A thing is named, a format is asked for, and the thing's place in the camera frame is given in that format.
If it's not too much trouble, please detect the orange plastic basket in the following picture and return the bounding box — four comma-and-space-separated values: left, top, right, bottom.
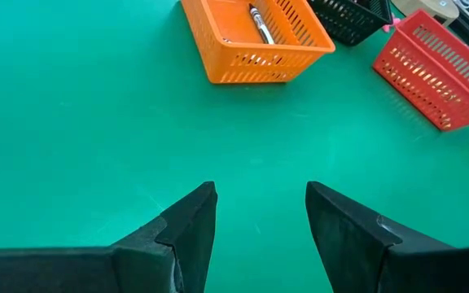
180, 0, 336, 85

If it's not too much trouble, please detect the small pink object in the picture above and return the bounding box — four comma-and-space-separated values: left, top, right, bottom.
382, 16, 401, 33

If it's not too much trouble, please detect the red plastic basket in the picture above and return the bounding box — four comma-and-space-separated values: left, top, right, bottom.
372, 10, 469, 133

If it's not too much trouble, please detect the black plastic basket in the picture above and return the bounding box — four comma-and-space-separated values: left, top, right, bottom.
307, 0, 394, 47

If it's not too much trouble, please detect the round wooden lamp base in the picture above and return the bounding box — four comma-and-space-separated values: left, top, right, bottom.
391, 0, 460, 26

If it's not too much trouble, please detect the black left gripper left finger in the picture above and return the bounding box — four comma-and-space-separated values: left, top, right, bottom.
0, 181, 218, 293

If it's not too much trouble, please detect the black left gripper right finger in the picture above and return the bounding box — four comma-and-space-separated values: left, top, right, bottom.
305, 181, 469, 293

